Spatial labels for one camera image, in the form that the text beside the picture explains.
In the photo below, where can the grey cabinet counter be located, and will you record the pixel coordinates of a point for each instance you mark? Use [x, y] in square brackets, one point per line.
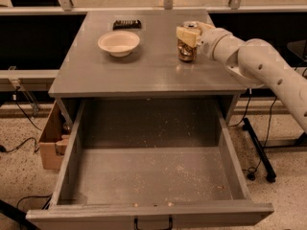
[152, 69]

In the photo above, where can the white paper bowl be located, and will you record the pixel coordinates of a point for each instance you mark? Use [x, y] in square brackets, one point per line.
[118, 43]

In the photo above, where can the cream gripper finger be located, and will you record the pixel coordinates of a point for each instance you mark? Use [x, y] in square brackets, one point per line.
[189, 36]
[204, 26]

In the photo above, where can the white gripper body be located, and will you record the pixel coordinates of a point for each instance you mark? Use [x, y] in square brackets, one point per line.
[208, 41]

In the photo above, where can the orange soda can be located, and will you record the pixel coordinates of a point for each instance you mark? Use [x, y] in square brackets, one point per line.
[185, 52]

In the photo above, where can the cardboard box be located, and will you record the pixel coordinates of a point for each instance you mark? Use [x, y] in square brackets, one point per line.
[53, 140]

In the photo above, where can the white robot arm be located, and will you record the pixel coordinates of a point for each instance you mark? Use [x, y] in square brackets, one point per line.
[252, 63]

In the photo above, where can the black drawer handle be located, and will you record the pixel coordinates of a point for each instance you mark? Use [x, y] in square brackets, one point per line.
[144, 224]

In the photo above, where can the open grey top drawer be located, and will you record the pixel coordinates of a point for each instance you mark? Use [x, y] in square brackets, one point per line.
[149, 159]

